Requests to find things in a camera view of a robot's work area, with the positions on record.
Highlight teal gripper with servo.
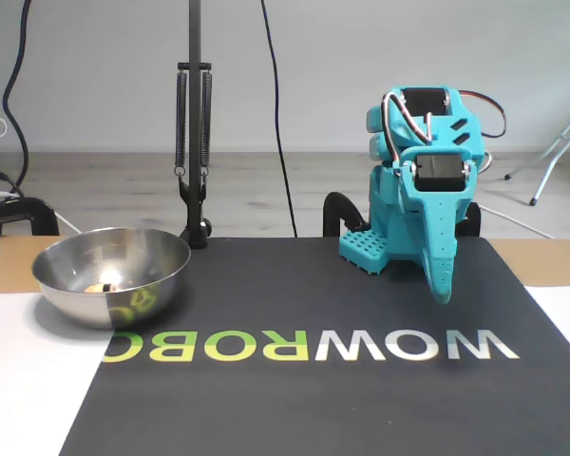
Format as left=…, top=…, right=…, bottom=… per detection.
left=398, top=146, right=479, bottom=306

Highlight metal bowl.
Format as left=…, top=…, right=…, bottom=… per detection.
left=31, top=226, right=192, bottom=332

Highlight black table clamp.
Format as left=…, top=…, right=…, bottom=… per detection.
left=323, top=192, right=368, bottom=238
left=455, top=201, right=482, bottom=238

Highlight white tripod legs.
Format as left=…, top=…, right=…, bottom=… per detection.
left=503, top=98, right=570, bottom=207

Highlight black mat with WOWROBO print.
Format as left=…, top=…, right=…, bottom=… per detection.
left=56, top=236, right=570, bottom=456

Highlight large black clamp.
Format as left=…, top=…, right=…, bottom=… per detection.
left=0, top=198, right=61, bottom=238

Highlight thin white floor cable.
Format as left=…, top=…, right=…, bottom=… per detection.
left=479, top=204, right=555, bottom=240

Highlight red white black servo wire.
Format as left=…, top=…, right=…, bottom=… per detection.
left=381, top=92, right=436, bottom=165
left=458, top=89, right=508, bottom=140

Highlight thin black hanging cable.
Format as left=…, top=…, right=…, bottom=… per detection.
left=259, top=0, right=299, bottom=238

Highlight black spring camera stand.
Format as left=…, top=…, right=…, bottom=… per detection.
left=173, top=0, right=215, bottom=251

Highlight black cable with plug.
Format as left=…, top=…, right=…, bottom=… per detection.
left=0, top=168, right=28, bottom=199

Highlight thick black hanging cable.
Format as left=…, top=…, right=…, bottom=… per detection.
left=2, top=0, right=32, bottom=199

